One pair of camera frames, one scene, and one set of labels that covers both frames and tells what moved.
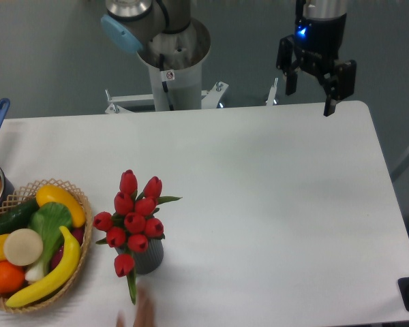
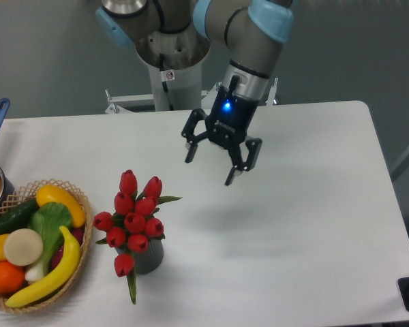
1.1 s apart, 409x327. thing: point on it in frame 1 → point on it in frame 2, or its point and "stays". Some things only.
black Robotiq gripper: [318, 43] → [228, 124]
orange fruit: [5, 277] stays
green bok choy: [48, 219] stays
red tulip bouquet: [134, 221] stays
